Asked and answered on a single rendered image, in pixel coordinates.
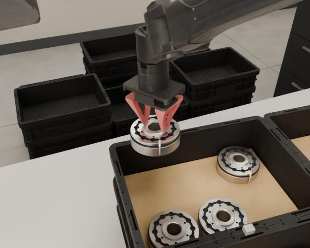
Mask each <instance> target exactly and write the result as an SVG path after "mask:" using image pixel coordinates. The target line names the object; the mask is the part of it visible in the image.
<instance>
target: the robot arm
mask: <svg viewBox="0 0 310 248"><path fill-rule="evenodd" d="M300 1H303V0H175V1H173V2H171V0H155V1H153V2H151V3H150V4H149V5H148V7H147V12H145V13H144V20H145V24H146V25H144V26H139V27H138V28H137V29H136V30H135V35H136V51H137V68H138V74H137V75H136V76H134V77H133V78H131V79H129V80H128V81H126V82H124V83H123V86H124V91H126V90H130V91H132V92H131V93H130V94H128V95H127V96H126V97H125V100H126V101H127V103H128V104H129V105H130V106H131V108H132V109H133V110H134V112H135V113H136V114H137V116H138V117H139V119H140V121H141V122H142V124H145V123H146V122H148V120H149V115H150V109H151V107H153V108H155V113H156V116H157V119H158V122H159V125H160V128H161V131H162V133H164V132H166V131H167V130H168V128H169V125H170V123H171V120H172V118H173V115H174V114H175V112H176V110H177V109H178V107H179V106H180V104H181V102H182V100H183V96H182V95H181V94H183V93H184V92H185V85H184V84H182V83H178V82H175V81H172V80H169V62H170V61H174V60H176V59H178V58H180V57H182V56H184V54H189V53H194V52H199V51H205V50H207V49H208V48H209V45H210V42H211V41H212V40H213V38H215V37H216V36H218V35H219V34H221V33H222V32H224V31H226V30H228V29H230V28H232V27H234V26H237V25H240V24H242V23H245V22H247V21H250V20H253V19H255V18H258V17H261V16H263V15H266V14H269V13H271V12H274V11H277V10H279V9H282V8H284V7H287V6H290V5H292V4H295V3H298V2H300ZM39 22H40V12H39V8H38V4H37V0H0V31H3V30H8V29H13V28H18V27H23V26H28V25H33V24H37V23H39ZM139 102H140V103H142V104H144V105H145V113H144V115H143V113H142V111H141V109H140V107H139V105H138V103H139ZM167 114H168V116H167ZM166 116H167V119H166Z"/></svg>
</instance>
